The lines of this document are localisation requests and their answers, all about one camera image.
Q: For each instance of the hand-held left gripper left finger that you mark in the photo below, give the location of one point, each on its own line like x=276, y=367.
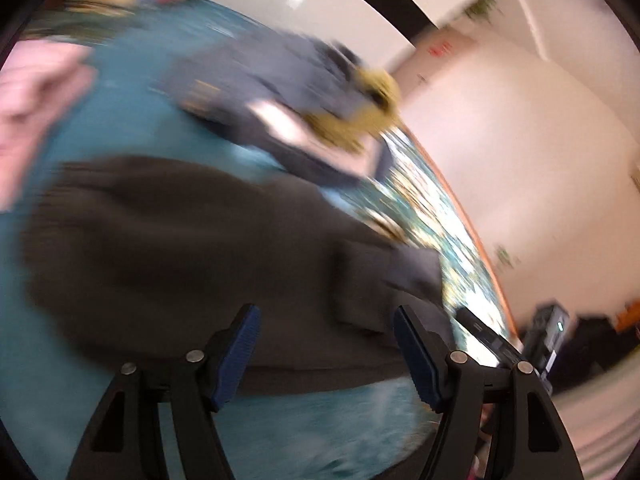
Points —
x=235, y=355

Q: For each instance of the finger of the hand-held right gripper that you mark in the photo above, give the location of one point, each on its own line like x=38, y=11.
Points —
x=492, y=342

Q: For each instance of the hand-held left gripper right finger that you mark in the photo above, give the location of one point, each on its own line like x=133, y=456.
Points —
x=420, y=360

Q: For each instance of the black appliance with lights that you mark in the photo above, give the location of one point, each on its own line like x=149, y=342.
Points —
x=547, y=335

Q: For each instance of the orange object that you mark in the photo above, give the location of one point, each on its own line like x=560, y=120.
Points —
x=629, y=316

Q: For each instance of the dark charcoal garment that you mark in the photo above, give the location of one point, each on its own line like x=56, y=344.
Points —
x=310, y=165

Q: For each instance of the white fluffy sweater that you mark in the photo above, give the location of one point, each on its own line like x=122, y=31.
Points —
x=275, y=120

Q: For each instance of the mustard yellow knit sweater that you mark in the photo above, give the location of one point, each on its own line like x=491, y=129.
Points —
x=370, y=105

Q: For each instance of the grey sweatshirt with yellow print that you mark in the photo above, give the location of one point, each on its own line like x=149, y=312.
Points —
x=250, y=80

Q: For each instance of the red door decoration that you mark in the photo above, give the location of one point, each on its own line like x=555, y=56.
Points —
x=440, y=50

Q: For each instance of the pink fluffy garment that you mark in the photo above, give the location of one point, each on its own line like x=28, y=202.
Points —
x=35, y=95

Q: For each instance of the green hanging plant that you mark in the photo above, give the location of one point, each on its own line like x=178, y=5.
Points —
x=481, y=8

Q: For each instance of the wall socket with plug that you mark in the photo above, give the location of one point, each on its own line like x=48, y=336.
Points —
x=505, y=257

